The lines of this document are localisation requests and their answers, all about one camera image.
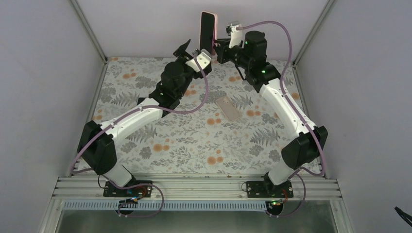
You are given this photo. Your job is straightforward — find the aluminium rail frame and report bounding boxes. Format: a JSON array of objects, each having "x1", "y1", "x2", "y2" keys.
[{"x1": 40, "y1": 174, "x2": 353, "y2": 233}]

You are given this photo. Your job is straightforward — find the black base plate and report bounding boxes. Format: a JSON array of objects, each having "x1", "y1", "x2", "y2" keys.
[
  {"x1": 103, "y1": 180, "x2": 153, "y2": 198},
  {"x1": 245, "y1": 180, "x2": 294, "y2": 199}
]

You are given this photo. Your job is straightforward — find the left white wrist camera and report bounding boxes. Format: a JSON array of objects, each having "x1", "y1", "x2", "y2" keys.
[{"x1": 185, "y1": 49, "x2": 212, "y2": 73}]

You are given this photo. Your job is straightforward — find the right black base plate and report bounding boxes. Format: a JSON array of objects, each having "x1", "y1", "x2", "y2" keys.
[{"x1": 245, "y1": 180, "x2": 294, "y2": 199}]

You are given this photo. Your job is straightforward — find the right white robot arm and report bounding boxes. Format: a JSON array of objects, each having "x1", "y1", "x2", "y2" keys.
[{"x1": 214, "y1": 31, "x2": 328, "y2": 198}]

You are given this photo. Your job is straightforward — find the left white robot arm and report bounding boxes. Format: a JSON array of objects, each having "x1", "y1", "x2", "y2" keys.
[{"x1": 71, "y1": 41, "x2": 212, "y2": 197}]

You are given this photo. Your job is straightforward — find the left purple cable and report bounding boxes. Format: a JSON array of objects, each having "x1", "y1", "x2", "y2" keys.
[{"x1": 69, "y1": 58, "x2": 210, "y2": 218}]

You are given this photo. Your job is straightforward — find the purple cable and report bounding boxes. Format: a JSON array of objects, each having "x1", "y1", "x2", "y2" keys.
[
  {"x1": 236, "y1": 20, "x2": 326, "y2": 218},
  {"x1": 69, "y1": 58, "x2": 210, "y2": 218}
]

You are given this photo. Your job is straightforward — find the floral patterned mat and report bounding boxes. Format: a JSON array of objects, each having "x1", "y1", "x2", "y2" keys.
[{"x1": 92, "y1": 57, "x2": 292, "y2": 174}]

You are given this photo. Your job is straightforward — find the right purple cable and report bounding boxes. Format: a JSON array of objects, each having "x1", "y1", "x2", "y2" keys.
[{"x1": 236, "y1": 20, "x2": 326, "y2": 218}]

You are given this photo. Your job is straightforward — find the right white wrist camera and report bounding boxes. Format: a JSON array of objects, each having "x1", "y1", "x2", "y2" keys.
[{"x1": 226, "y1": 21, "x2": 243, "y2": 49}]

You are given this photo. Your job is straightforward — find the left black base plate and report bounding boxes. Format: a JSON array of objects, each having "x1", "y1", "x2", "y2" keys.
[{"x1": 103, "y1": 180, "x2": 153, "y2": 198}]

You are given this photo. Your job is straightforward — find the beige phone case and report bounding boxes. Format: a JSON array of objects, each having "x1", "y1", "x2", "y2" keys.
[{"x1": 215, "y1": 96, "x2": 241, "y2": 122}]

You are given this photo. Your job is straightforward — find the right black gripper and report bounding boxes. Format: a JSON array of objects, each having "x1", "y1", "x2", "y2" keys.
[{"x1": 210, "y1": 39, "x2": 251, "y2": 70}]

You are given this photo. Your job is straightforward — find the black object at corner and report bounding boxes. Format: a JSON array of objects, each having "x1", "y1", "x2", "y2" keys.
[{"x1": 394, "y1": 206, "x2": 412, "y2": 226}]

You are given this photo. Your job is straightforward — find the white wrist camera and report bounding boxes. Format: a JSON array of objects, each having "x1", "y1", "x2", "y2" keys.
[
  {"x1": 185, "y1": 49, "x2": 212, "y2": 73},
  {"x1": 226, "y1": 21, "x2": 243, "y2": 49}
]

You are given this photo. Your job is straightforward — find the pink phone case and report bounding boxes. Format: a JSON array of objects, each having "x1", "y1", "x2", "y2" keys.
[{"x1": 200, "y1": 11, "x2": 219, "y2": 56}]

